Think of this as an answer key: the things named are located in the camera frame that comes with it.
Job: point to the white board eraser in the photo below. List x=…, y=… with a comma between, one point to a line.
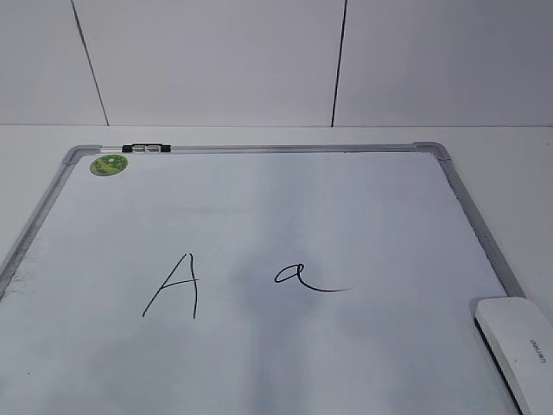
x=518, y=337

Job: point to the white whiteboard with grey frame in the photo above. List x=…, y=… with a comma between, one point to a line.
x=253, y=280

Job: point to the round green magnet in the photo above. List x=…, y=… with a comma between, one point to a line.
x=109, y=165

